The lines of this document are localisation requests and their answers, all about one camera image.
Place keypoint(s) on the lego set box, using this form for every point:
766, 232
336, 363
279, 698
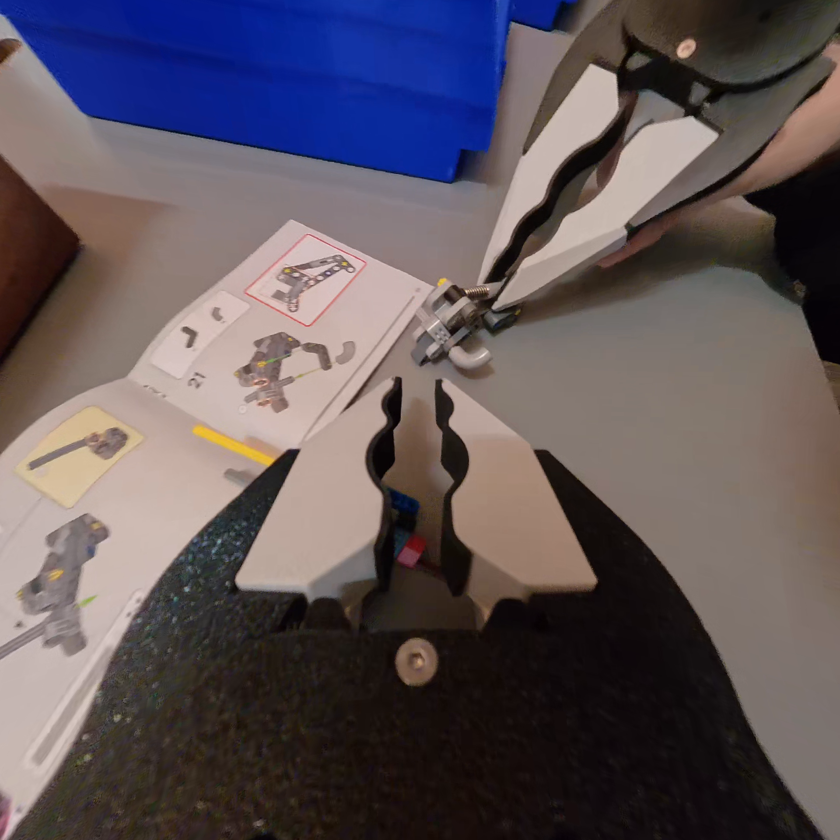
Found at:
33, 262

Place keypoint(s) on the open lego instruction booklet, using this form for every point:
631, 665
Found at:
164, 420

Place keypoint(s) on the yellow lego axle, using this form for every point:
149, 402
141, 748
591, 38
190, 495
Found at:
229, 445

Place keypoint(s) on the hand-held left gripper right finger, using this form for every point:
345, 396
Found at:
525, 525

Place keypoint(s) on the grey lego suspension assembly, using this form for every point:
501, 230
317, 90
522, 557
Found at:
446, 321

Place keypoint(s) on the person's right hand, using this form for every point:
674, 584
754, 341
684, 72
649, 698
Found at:
794, 144

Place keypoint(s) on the black chair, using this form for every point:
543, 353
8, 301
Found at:
810, 262

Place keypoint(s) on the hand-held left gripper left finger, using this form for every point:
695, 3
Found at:
308, 525

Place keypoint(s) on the lego chassis with blue beam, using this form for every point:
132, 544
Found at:
403, 512

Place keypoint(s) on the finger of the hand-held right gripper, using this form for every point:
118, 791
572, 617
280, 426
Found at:
630, 190
551, 144

